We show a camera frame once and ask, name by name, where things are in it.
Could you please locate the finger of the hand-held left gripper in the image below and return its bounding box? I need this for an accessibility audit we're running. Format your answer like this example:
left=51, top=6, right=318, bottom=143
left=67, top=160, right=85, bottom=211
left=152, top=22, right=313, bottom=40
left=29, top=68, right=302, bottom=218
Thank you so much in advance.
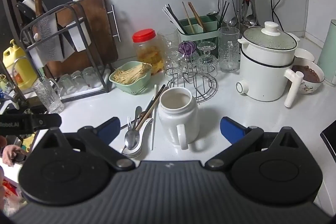
left=31, top=113, right=62, bottom=132

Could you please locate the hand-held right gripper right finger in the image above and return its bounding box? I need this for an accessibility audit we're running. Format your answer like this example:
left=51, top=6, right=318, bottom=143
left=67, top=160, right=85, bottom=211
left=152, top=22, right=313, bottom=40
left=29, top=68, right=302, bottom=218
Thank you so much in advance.
left=205, top=116, right=300, bottom=171

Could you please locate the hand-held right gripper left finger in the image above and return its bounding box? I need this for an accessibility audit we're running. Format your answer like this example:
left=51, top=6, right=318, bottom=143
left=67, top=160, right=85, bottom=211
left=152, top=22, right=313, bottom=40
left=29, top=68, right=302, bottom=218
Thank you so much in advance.
left=39, top=116, right=135, bottom=171

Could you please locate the embossed metal spoon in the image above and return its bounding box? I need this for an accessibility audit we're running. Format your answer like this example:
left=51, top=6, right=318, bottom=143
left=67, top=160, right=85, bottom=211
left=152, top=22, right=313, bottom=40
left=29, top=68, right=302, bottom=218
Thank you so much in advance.
left=124, top=106, right=143, bottom=150

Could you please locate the white ceramic soup spoon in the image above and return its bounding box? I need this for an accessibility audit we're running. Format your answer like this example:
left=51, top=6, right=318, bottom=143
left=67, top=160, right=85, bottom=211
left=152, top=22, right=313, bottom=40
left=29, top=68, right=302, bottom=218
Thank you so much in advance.
left=122, top=117, right=153, bottom=158

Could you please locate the wooden chopstick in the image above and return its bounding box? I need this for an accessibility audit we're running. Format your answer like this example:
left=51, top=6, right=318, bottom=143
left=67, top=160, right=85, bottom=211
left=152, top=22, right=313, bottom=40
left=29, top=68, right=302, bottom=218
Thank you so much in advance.
left=135, top=98, right=162, bottom=131

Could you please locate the white ceramic mug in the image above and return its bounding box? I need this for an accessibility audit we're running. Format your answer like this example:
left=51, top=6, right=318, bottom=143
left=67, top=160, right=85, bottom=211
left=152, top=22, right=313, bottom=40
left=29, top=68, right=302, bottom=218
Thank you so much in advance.
left=157, top=87, right=199, bottom=150

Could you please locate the person's left hand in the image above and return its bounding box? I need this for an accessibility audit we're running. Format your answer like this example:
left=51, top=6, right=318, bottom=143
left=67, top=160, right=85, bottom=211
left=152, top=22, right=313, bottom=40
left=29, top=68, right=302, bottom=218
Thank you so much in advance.
left=0, top=135, right=28, bottom=167

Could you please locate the small textured glass mug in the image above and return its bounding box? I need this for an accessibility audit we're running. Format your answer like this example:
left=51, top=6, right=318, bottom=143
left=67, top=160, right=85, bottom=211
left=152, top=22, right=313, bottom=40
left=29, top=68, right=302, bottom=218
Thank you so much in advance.
left=32, top=77, right=65, bottom=114

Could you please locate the small clear drinking glass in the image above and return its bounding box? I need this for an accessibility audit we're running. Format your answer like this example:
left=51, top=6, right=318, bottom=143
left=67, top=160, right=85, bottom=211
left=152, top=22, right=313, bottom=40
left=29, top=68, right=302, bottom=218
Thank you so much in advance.
left=56, top=73, right=74, bottom=94
left=71, top=70, right=86, bottom=90
left=83, top=67, right=101, bottom=88

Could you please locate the white drip tray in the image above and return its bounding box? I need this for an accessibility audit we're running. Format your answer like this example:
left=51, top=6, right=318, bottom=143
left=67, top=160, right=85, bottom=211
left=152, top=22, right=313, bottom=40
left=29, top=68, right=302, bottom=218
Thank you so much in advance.
left=56, top=67, right=113, bottom=102

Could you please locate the yellow oil bottle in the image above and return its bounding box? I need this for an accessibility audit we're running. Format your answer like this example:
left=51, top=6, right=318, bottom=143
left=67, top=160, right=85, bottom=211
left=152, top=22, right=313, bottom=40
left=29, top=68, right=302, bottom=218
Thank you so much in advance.
left=3, top=39, right=38, bottom=90

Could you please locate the green plastic basket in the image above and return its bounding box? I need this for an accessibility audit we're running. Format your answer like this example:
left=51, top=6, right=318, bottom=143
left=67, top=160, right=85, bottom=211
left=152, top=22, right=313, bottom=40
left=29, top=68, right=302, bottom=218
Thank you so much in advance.
left=109, top=61, right=153, bottom=95

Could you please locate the dark metal dish rack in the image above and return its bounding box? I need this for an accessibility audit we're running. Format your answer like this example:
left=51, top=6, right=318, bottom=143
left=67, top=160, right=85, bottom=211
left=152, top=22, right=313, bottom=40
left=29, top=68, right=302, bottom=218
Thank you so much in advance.
left=20, top=1, right=118, bottom=103

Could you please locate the white electric cooker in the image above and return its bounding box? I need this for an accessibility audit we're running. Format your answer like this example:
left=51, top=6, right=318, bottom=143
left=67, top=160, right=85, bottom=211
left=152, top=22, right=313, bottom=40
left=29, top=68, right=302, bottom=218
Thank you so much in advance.
left=236, top=21, right=305, bottom=109

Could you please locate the cut glass goblet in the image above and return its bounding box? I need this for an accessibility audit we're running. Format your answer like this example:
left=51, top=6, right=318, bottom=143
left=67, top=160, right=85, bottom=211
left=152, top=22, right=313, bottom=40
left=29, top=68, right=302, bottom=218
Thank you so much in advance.
left=197, top=42, right=219, bottom=75

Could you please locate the tall textured glass mug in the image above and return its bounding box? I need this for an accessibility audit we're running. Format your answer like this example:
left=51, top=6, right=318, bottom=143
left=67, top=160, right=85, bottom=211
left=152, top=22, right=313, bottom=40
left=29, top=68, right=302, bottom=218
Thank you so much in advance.
left=218, top=27, right=241, bottom=73

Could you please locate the plastic jar red lid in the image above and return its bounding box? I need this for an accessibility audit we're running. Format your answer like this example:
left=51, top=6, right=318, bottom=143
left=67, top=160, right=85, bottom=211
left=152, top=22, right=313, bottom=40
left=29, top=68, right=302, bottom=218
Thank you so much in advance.
left=132, top=28, right=164, bottom=75

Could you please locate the white patterned bowl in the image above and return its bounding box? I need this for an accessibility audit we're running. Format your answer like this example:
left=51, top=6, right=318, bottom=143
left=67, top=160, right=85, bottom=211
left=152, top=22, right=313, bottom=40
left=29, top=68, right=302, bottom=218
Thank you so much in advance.
left=291, top=61, right=325, bottom=95

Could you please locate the clear stemmed glass cup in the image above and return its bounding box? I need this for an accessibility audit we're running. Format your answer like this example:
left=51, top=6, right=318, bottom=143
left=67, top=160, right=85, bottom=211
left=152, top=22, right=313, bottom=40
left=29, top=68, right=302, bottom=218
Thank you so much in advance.
left=164, top=47, right=184, bottom=75

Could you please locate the steel cleaver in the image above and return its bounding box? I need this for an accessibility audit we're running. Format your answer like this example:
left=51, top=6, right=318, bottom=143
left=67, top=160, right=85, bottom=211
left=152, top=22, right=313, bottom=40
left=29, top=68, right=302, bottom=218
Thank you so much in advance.
left=69, top=21, right=92, bottom=53

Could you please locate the purple tinted glass cup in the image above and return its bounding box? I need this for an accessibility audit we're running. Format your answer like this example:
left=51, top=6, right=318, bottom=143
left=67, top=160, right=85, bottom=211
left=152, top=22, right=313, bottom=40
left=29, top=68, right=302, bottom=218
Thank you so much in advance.
left=178, top=40, right=197, bottom=69

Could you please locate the dark brown food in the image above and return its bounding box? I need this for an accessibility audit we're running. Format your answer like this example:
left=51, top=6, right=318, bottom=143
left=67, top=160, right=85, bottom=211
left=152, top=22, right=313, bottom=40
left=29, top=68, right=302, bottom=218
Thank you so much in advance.
left=293, top=64, right=321, bottom=82

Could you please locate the green utensil holder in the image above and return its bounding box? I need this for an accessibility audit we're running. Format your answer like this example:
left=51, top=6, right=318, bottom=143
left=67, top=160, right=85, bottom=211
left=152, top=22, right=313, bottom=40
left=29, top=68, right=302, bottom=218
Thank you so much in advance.
left=177, top=18, right=220, bottom=52

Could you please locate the black induction cooktop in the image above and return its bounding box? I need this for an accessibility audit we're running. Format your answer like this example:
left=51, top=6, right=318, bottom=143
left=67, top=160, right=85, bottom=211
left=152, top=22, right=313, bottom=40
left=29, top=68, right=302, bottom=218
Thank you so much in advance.
left=320, top=122, right=336, bottom=159

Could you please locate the wooden cutting board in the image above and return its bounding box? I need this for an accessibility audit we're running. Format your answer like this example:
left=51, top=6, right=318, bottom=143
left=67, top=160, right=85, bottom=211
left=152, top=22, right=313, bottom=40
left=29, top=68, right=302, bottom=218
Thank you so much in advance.
left=47, top=0, right=118, bottom=77

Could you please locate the plain white bowl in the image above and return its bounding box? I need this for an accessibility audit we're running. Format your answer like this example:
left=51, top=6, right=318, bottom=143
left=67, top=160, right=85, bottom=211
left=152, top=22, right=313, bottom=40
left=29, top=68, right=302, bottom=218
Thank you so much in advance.
left=294, top=48, right=315, bottom=63

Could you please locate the pot lid white knob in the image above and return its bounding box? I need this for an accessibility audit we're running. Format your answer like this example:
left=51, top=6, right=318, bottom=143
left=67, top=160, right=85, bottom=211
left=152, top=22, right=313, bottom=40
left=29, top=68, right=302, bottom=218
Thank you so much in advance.
left=243, top=21, right=298, bottom=51

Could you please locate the clear glass tumbler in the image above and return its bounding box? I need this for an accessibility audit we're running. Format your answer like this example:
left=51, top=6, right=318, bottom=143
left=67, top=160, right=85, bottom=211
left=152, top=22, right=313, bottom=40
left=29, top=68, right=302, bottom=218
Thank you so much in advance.
left=157, top=27, right=181, bottom=50

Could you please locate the bundle of thin dark chopsticks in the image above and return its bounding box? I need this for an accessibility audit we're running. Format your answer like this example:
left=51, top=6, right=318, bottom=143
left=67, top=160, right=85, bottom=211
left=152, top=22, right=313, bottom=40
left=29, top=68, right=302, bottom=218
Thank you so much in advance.
left=219, top=2, right=230, bottom=25

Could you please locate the bundle of bamboo chopsticks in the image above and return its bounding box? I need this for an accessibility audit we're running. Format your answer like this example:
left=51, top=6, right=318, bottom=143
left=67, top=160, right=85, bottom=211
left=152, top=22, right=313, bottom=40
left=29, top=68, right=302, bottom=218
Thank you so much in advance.
left=182, top=1, right=205, bottom=33

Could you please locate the pale green canister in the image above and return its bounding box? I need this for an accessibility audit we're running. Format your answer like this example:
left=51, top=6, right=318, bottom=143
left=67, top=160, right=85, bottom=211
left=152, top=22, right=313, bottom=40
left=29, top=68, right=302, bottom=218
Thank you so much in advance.
left=316, top=19, right=336, bottom=75

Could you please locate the bundle of white black chopsticks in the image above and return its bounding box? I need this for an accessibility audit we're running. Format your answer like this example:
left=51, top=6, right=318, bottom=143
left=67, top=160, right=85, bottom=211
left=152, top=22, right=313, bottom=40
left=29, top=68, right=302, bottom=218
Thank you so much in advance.
left=162, top=4, right=185, bottom=33

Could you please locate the metal wire cup rack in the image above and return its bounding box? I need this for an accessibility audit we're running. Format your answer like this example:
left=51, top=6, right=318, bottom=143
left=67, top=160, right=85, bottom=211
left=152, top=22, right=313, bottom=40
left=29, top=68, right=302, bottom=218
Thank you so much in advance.
left=164, top=67, right=219, bottom=104

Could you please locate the metal bar handle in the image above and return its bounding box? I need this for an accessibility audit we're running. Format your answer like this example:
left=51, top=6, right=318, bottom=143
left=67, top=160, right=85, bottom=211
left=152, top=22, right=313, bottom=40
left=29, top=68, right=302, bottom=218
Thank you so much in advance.
left=110, top=4, right=122, bottom=42

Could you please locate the black handled knife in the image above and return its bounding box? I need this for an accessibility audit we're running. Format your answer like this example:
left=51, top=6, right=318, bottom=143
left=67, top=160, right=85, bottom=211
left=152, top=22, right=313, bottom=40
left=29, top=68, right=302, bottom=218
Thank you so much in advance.
left=16, top=0, right=36, bottom=20

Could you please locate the wooden handled knife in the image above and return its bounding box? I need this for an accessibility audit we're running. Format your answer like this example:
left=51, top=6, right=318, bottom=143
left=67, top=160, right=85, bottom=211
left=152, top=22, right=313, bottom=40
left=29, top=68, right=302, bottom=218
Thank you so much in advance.
left=33, top=0, right=45, bottom=17

